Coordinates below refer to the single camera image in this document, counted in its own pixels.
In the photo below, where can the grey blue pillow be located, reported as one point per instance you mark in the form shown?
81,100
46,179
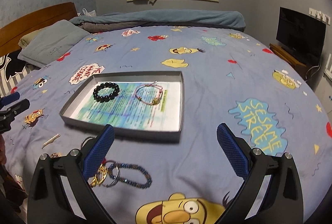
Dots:
51,43

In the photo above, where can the yellow green pillow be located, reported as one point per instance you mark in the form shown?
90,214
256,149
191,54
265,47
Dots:
26,39

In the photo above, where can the striped black white pillow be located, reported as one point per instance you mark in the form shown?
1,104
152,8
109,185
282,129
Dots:
13,70

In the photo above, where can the grey shallow cardboard tray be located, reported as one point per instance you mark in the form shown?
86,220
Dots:
107,89

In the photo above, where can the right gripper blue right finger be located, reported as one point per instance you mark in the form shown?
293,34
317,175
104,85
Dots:
231,146

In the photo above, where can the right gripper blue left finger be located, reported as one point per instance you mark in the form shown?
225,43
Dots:
95,150

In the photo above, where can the wooden headboard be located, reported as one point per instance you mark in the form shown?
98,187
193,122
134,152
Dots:
11,33

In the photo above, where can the wooden TV stand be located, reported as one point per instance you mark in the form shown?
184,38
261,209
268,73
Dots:
299,67

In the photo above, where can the printed paper sheet in tray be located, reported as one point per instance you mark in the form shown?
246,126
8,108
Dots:
138,107

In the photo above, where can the teal folded blanket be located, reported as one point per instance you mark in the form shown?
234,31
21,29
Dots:
172,17

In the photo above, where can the white wall socket strip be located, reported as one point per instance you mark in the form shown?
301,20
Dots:
319,15

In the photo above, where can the thin silver ring bangle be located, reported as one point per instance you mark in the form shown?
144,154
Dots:
85,141

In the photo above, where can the blue Sesame Street bedsheet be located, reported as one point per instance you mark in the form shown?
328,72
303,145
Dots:
229,77

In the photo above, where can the white plastic bag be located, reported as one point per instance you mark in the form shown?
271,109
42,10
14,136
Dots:
89,13

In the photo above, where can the black television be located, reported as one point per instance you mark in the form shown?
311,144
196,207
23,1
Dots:
302,34

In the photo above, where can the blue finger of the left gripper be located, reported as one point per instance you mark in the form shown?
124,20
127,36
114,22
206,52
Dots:
19,107
4,101

